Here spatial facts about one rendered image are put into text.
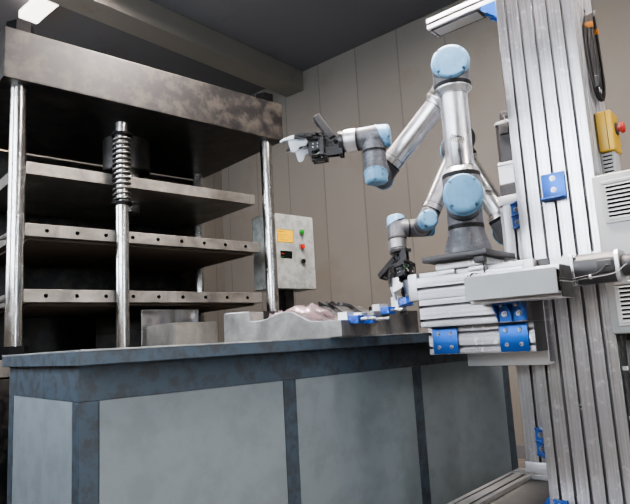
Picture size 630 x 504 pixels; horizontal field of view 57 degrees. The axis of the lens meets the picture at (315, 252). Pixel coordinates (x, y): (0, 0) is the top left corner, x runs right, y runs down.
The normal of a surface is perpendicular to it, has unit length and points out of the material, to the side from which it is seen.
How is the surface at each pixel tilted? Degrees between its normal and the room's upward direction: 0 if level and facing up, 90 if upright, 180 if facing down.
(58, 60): 90
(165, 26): 90
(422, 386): 90
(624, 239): 90
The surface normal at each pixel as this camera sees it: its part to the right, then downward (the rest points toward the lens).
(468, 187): -0.25, 0.00
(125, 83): 0.65, -0.15
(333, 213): -0.66, -0.08
